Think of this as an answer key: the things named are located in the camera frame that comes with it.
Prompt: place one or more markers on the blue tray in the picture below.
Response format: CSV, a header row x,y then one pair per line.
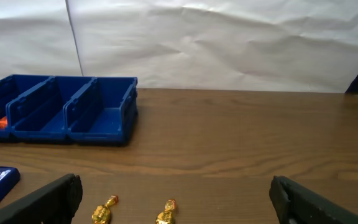
x,y
104,124

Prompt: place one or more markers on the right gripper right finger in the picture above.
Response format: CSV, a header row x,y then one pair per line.
x,y
303,205

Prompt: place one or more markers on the gold candy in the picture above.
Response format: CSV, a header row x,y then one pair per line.
x,y
165,215
101,213

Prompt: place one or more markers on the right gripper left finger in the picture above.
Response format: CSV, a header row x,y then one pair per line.
x,y
47,202

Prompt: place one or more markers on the orange candy box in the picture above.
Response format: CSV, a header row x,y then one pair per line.
x,y
2,123

